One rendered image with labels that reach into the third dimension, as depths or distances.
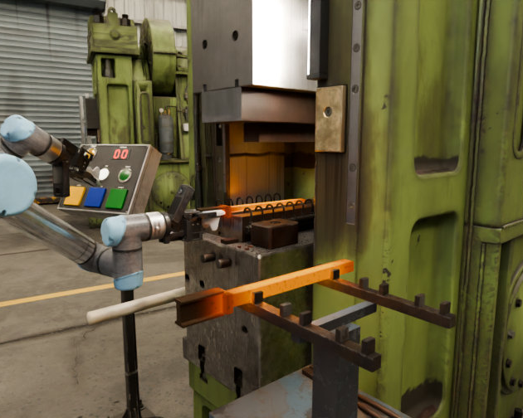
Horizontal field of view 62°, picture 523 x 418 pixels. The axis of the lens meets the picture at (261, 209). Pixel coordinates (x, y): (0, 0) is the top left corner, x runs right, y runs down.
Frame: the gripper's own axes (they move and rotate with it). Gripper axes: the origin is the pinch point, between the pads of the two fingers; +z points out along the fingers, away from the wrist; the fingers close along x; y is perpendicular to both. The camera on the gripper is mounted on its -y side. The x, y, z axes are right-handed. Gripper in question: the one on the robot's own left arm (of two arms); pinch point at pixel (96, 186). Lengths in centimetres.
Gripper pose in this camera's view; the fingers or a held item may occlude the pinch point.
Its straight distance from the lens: 155.5
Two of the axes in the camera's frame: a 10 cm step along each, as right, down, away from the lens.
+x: -9.2, -0.6, 3.9
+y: 2.0, -9.3, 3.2
